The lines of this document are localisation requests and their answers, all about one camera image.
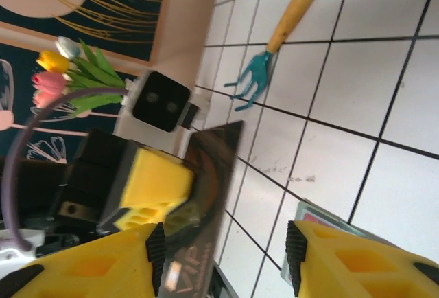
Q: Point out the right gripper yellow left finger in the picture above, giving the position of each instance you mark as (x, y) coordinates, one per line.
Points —
(85, 274)

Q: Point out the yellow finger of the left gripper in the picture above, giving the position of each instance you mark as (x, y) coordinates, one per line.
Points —
(154, 181)

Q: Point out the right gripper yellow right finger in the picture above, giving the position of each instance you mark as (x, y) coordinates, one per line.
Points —
(360, 270)

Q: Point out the black VIP card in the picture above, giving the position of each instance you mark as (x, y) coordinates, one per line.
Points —
(212, 174)

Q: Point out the red credit card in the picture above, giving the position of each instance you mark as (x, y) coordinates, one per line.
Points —
(319, 217)

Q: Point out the clear plastic card box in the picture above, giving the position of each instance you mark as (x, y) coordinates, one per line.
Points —
(307, 208)

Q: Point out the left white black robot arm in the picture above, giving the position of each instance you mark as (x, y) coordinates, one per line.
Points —
(13, 247)

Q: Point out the deep pink artificial tulip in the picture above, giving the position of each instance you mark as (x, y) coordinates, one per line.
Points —
(49, 83)

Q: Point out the yellow artificial tulip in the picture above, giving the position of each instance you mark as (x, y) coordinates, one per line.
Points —
(53, 62)

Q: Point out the white blue artificial tulip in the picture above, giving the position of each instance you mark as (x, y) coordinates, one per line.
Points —
(67, 46)

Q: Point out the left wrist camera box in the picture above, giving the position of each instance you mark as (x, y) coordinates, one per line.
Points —
(159, 105)

